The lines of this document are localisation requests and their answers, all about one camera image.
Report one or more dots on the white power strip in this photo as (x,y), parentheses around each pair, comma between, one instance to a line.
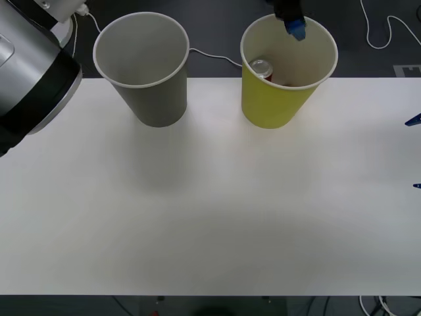
(81,9)

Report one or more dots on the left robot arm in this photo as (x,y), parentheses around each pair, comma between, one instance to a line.
(29,66)

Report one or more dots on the grey floor marker plate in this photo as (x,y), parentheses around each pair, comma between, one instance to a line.
(406,71)

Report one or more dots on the yellow-green plastic bin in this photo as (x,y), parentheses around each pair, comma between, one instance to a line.
(273,105)

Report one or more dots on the grey plastic bin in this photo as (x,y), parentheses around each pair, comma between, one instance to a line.
(154,98)

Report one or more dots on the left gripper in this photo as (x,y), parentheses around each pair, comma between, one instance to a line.
(287,10)

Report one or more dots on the silver-topped drink can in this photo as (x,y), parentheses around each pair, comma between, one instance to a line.
(261,67)

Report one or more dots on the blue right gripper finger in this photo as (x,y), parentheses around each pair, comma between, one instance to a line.
(417,186)
(414,120)

